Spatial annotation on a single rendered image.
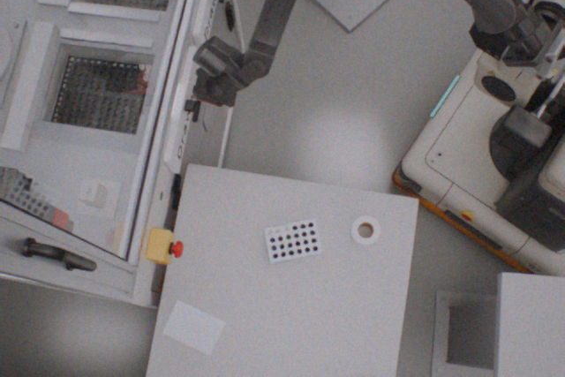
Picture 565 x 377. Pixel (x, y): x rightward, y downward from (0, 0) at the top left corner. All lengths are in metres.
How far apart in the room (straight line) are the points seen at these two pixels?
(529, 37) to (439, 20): 1.40
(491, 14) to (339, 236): 0.66
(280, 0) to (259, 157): 1.23
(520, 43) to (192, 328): 0.96
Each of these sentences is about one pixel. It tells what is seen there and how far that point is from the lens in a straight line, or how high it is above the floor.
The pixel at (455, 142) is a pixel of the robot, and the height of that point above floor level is 0.28.
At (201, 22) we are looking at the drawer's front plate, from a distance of 1.62.
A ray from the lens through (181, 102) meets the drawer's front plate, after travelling 1.54.
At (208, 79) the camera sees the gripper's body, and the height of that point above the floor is 1.00.
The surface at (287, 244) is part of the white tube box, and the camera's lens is 1.57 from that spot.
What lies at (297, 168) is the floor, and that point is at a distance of 2.43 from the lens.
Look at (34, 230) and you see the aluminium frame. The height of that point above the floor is 1.52.
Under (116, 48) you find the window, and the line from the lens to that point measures 1.16.
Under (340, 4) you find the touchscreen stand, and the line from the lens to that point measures 2.64.
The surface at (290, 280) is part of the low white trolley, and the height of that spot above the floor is 0.76.
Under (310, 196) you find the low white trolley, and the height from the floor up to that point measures 0.76.
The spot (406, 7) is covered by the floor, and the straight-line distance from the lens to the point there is 2.71.
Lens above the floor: 2.35
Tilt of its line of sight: 75 degrees down
